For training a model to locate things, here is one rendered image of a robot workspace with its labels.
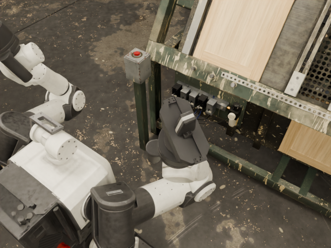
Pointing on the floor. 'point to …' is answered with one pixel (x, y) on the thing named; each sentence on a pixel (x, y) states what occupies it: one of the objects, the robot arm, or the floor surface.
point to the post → (141, 113)
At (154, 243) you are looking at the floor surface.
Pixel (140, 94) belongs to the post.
